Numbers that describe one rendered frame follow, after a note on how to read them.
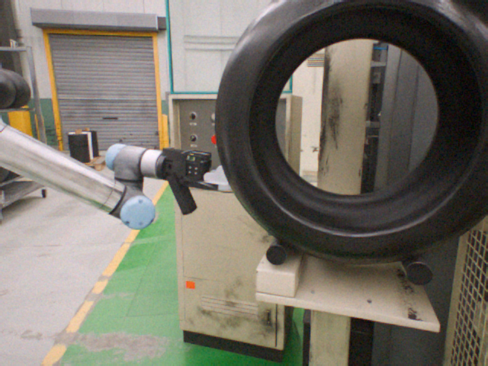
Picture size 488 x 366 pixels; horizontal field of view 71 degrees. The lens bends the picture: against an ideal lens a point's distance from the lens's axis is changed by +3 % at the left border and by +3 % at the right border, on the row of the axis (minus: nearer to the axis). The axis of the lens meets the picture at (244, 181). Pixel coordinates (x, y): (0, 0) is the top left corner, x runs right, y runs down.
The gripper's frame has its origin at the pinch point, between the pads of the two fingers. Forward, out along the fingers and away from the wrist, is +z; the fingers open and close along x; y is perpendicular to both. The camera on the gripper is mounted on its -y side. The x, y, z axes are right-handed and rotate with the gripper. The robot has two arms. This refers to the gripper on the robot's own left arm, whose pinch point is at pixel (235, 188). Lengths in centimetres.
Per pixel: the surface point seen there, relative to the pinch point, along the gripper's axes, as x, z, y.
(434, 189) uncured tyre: 13.4, 45.9, 5.5
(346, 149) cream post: 27.7, 24.5, 10.4
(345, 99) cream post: 27.7, 21.3, 24.4
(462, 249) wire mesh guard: 29, 61, -13
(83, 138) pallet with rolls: 448, -440, -94
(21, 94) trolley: 250, -351, -11
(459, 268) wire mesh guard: 29, 62, -19
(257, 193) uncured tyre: -12.1, 8.2, 3.5
